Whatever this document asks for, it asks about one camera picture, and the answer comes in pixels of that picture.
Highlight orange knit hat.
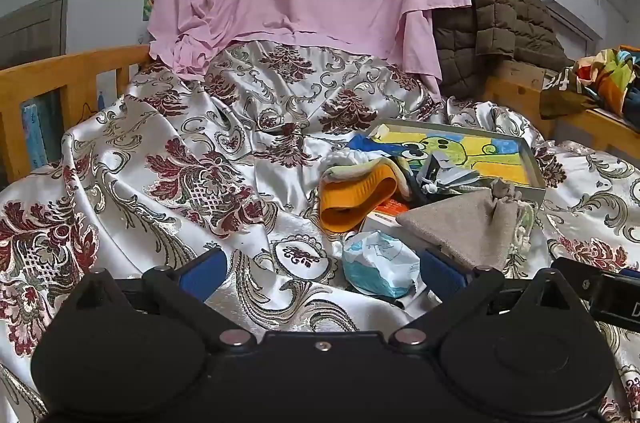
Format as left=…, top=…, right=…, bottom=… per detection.
left=319, top=163, right=398, bottom=234

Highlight blue yellow cloth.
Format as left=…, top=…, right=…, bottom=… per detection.
left=347, top=134, right=401, bottom=160

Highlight grey door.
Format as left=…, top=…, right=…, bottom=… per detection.
left=0, top=0, right=68, bottom=71

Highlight wooden bed frame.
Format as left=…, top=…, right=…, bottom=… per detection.
left=0, top=45, right=640, bottom=186

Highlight blue board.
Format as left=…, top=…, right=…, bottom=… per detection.
left=20, top=95, right=63, bottom=171

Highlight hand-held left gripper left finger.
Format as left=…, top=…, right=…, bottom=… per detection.
left=65, top=248, right=256, bottom=351

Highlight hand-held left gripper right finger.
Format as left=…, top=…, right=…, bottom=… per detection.
left=392, top=248, right=586, bottom=351

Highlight grey sock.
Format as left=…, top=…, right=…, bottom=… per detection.
left=415, top=152, right=481, bottom=198

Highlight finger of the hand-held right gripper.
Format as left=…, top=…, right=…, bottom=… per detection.
left=551, top=256, right=640, bottom=285

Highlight grey tray with painted bottom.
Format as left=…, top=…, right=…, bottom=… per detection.
left=362, top=119, right=548, bottom=206

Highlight beige linen pouch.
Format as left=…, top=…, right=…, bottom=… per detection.
left=397, top=178, right=536, bottom=274

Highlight orange white box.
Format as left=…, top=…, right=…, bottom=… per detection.
left=362, top=198, right=416, bottom=234

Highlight blue white mask packet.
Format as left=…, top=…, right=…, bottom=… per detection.
left=341, top=230, right=426, bottom=299

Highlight black cloth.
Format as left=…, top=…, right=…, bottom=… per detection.
left=395, top=158, right=426, bottom=204

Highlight brown puffer jacket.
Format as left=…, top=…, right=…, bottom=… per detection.
left=432, top=0, right=576, bottom=101

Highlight floral satin blanket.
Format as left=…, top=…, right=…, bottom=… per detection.
left=0, top=43, right=640, bottom=423

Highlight white socks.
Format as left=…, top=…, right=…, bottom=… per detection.
left=320, top=149, right=383, bottom=171

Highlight blue jeans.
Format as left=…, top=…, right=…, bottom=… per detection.
left=622, top=85, right=640, bottom=128

